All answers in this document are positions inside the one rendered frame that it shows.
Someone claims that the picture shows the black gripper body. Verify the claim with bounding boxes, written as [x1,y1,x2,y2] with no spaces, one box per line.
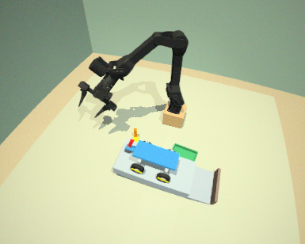
[78,79,116,112]

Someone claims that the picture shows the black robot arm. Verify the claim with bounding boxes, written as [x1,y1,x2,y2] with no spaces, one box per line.
[89,30,189,115]

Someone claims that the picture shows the yellow wheel chock with orange handle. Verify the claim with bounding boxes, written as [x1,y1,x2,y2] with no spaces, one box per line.
[133,128,139,142]

